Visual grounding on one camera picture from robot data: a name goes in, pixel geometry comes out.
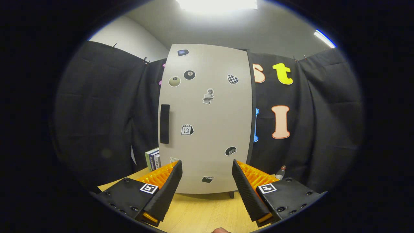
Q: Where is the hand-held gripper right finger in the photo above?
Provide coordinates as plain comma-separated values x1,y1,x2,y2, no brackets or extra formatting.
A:
232,160,327,228

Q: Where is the dark blue book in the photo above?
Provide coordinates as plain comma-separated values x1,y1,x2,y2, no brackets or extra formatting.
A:
149,150,160,171

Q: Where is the black door handle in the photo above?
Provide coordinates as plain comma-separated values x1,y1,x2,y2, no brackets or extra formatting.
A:
160,104,170,144

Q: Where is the black backdrop cloth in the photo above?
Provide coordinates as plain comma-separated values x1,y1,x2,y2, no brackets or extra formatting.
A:
53,40,364,194

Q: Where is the green and white book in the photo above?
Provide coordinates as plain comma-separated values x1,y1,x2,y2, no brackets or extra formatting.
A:
145,148,159,172

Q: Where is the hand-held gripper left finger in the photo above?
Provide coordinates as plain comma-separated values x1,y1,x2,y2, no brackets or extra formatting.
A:
97,161,183,227

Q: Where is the dark grey shoe cabinet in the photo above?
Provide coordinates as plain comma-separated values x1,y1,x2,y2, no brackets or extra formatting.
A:
157,43,256,199

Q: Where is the beige shoe cabinet door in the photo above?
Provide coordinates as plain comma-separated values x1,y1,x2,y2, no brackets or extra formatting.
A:
158,44,253,194

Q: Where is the small ceiling light panel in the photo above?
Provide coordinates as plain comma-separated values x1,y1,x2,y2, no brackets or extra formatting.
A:
314,29,337,49

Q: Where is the large ceiling light panel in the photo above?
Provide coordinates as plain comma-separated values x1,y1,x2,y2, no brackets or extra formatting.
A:
176,0,258,14

